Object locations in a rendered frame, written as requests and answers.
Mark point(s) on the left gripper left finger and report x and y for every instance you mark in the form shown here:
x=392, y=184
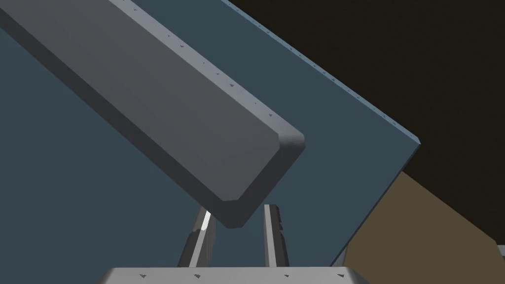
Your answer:
x=199, y=240

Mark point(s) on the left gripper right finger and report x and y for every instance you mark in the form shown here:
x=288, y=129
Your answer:
x=274, y=236

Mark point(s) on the blue-grey cupboard door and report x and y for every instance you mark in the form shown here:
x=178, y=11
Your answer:
x=327, y=150

